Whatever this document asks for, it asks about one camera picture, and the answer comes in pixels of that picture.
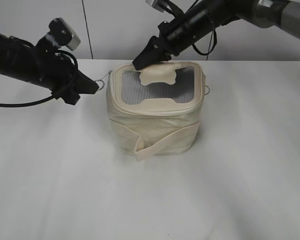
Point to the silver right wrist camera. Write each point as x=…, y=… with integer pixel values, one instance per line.
x=159, y=5

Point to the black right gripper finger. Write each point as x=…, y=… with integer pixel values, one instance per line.
x=154, y=52

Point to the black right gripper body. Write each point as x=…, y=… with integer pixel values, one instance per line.
x=184, y=30

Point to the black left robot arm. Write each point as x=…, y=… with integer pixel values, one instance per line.
x=18, y=60

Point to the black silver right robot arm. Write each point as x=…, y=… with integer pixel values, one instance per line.
x=284, y=14

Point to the cream zippered bag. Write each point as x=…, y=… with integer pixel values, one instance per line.
x=156, y=111

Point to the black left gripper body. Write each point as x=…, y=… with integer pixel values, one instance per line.
x=58, y=68

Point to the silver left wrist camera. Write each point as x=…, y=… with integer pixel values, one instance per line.
x=63, y=34

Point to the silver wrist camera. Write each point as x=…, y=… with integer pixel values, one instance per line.
x=159, y=5
x=63, y=34

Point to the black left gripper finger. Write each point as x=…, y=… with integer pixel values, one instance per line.
x=85, y=85

